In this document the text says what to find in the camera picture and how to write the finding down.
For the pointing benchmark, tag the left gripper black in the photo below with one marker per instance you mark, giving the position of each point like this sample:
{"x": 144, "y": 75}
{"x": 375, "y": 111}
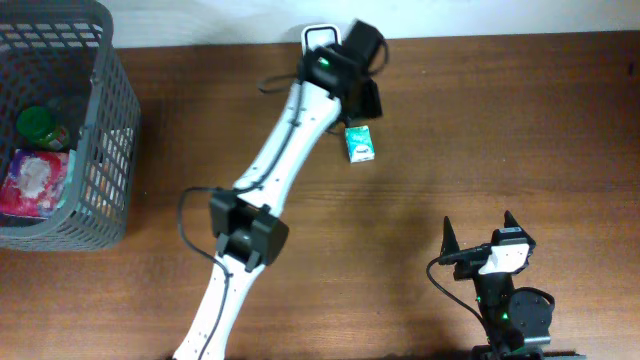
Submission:
{"x": 376, "y": 109}

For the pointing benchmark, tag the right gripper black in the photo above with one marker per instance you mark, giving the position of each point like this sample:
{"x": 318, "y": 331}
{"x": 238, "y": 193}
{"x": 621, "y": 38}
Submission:
{"x": 451, "y": 244}

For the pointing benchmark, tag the teal tissue pack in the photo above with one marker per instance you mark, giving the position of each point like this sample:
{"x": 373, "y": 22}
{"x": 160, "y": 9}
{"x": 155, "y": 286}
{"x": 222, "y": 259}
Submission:
{"x": 359, "y": 144}

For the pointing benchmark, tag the green lid glass jar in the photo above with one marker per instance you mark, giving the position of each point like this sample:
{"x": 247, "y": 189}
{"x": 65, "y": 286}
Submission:
{"x": 39, "y": 127}

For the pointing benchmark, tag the red purple snack package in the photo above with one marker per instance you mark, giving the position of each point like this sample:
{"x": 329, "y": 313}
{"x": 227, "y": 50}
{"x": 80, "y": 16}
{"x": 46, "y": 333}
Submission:
{"x": 34, "y": 184}

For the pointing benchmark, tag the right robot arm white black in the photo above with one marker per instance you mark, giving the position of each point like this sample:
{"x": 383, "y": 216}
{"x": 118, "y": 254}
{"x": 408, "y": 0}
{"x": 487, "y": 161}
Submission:
{"x": 516, "y": 321}

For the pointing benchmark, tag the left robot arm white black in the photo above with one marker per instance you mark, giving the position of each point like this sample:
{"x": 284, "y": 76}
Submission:
{"x": 332, "y": 83}

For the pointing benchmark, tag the grey plastic mesh basket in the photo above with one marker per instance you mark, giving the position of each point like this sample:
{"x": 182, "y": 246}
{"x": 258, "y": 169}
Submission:
{"x": 60, "y": 53}

